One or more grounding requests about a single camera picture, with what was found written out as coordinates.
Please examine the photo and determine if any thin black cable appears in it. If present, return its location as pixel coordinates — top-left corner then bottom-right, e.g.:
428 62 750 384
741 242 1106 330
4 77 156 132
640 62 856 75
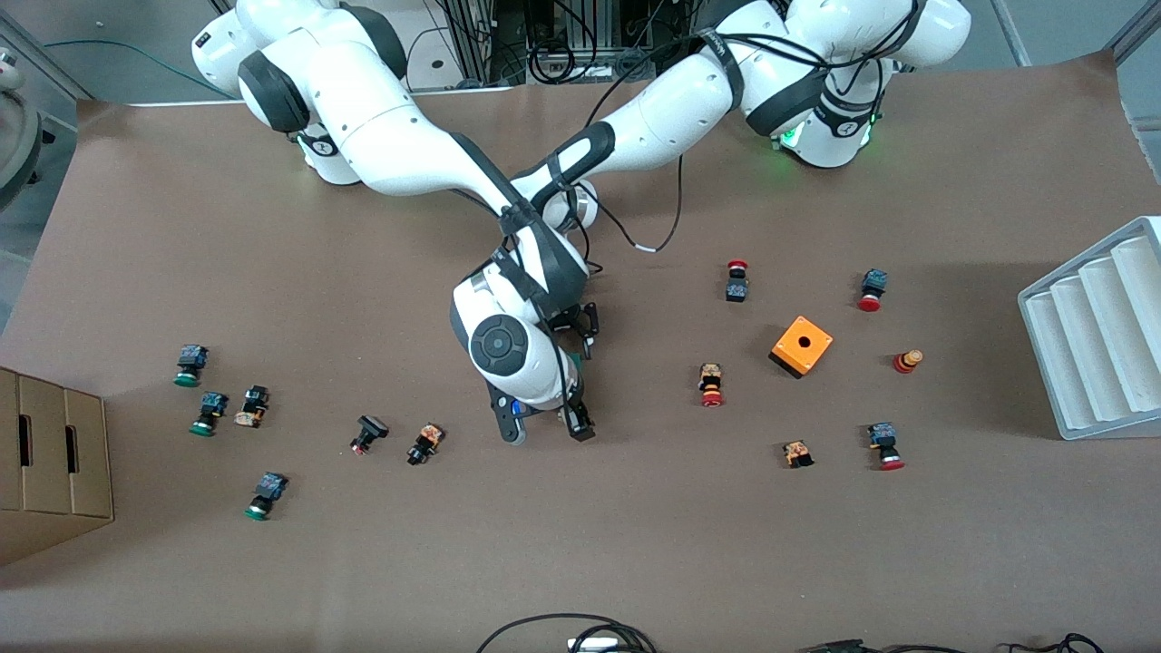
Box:
998 633 1106 653

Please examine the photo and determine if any white back table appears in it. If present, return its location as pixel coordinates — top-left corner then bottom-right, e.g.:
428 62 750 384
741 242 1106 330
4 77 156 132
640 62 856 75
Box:
86 0 520 108

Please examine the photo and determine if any orange push button enclosure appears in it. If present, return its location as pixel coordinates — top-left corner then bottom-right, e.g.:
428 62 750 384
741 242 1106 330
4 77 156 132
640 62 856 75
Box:
768 315 834 380

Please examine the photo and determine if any black pushbutton pink tip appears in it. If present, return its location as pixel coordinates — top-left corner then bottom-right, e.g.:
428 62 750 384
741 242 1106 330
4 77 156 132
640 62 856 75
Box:
349 414 391 456

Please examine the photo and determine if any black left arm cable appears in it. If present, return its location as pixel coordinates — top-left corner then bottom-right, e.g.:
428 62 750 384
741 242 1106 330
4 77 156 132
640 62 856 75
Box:
585 150 688 255

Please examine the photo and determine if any white ribbed plastic tray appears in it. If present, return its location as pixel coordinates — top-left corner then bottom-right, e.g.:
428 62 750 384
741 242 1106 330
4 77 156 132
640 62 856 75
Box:
1017 215 1161 442

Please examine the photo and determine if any aluminium equipment rack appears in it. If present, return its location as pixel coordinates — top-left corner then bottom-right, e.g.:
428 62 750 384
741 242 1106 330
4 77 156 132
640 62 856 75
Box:
442 0 727 87

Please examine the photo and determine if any black cable loop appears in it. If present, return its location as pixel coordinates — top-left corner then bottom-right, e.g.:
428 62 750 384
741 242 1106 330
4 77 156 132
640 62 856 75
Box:
475 613 658 653

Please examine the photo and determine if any black cable with connector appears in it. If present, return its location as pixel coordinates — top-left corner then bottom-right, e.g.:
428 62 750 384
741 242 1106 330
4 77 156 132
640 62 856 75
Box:
798 638 967 653

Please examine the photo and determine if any grey aluminium profile bar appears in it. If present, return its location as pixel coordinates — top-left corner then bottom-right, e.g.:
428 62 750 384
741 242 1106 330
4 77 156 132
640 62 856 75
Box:
989 0 1032 67

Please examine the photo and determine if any beige black switch block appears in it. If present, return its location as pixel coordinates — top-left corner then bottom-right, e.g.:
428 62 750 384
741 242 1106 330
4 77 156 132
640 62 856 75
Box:
232 385 270 429

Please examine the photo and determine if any green mushroom push button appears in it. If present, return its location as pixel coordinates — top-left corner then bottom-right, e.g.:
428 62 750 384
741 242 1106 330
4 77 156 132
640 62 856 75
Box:
189 391 229 438
243 472 289 522
173 344 210 389

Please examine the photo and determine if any black selector switch orange block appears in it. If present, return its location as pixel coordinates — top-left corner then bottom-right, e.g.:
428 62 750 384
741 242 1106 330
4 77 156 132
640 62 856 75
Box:
405 422 446 467

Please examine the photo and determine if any grey round stand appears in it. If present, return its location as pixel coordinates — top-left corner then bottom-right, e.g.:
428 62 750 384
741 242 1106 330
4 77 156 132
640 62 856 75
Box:
0 47 44 211

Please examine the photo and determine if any brown cardboard box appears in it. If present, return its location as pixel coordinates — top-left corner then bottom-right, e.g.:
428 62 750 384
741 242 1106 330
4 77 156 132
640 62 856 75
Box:
0 365 115 569

